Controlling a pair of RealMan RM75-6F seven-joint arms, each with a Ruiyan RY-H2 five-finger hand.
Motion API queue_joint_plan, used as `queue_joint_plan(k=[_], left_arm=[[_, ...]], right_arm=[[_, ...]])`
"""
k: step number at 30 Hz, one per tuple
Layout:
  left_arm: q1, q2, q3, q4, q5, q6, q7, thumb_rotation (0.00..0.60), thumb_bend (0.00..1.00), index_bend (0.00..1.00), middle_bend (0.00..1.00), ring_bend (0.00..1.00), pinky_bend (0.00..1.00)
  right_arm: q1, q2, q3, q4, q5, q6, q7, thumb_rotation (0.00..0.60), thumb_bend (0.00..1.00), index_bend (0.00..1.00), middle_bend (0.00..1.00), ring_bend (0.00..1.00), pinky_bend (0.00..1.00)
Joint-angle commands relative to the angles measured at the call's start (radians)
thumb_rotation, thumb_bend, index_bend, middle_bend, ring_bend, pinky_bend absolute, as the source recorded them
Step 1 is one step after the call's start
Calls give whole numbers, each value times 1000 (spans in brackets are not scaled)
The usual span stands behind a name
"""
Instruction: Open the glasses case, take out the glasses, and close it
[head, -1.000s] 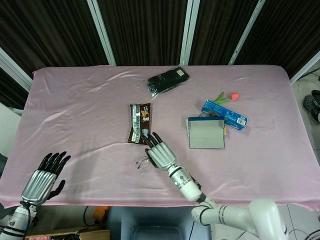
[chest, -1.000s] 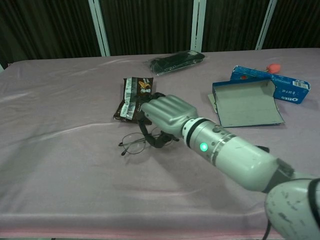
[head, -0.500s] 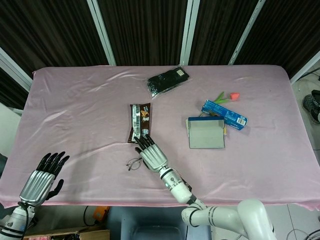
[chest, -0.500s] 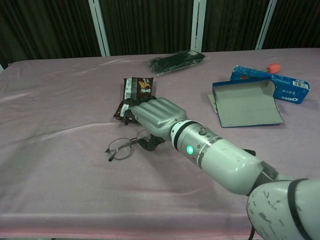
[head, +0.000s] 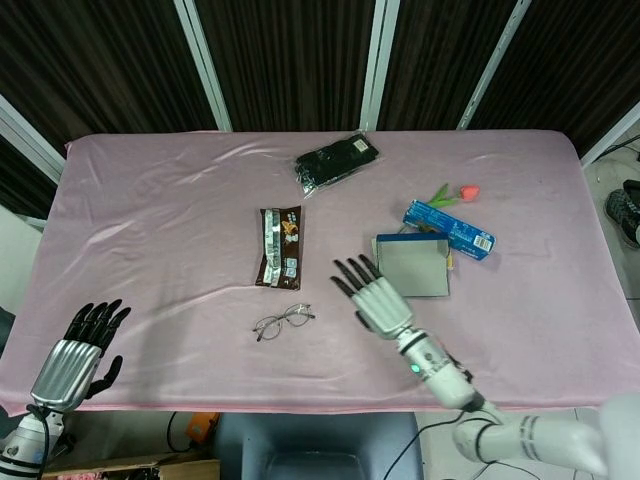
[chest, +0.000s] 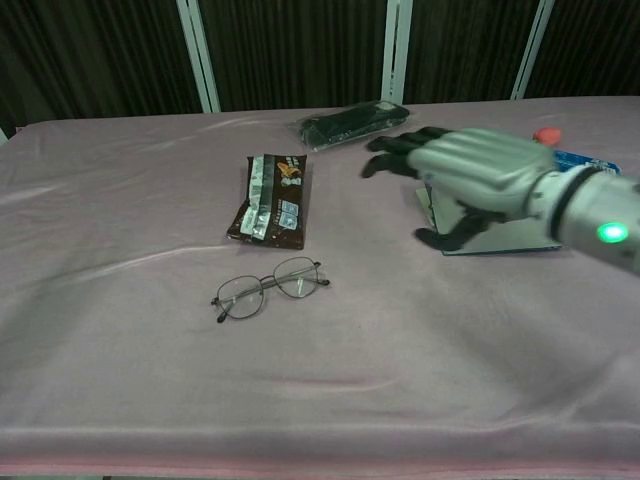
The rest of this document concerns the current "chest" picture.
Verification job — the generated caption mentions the brown snack packet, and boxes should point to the brown snack packet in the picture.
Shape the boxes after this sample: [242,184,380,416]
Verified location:
[224,153,314,250]

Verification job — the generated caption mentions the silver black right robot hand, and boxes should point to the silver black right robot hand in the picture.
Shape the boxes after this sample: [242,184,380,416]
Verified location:
[360,125,556,254]

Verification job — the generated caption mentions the pink tablecloth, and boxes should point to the pink tablecloth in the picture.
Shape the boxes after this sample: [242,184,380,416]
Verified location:
[0,97,640,476]

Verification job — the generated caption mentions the thin metal eyeglasses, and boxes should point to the thin metal eyeglasses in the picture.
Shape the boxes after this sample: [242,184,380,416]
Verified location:
[209,256,331,324]

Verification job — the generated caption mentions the dark blue rectangular box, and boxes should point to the dark blue rectangular box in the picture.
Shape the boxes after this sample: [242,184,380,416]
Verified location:
[424,182,571,257]

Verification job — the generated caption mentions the razor on yellow card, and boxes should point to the razor on yellow card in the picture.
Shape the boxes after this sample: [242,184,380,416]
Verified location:
[414,185,435,226]

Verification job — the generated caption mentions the black socks in plastic bag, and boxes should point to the black socks in plastic bag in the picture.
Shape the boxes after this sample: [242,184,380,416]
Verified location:
[285,99,412,154]

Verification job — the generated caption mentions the black pleated curtain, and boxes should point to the black pleated curtain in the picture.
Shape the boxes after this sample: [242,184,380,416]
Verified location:
[0,0,640,132]

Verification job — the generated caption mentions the blue Oreo box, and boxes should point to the blue Oreo box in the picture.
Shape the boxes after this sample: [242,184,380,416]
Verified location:
[552,148,624,176]

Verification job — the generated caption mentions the white metal frame post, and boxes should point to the white metal frame post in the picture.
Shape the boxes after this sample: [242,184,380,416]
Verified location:
[174,0,222,114]
[510,0,556,100]
[380,0,414,106]

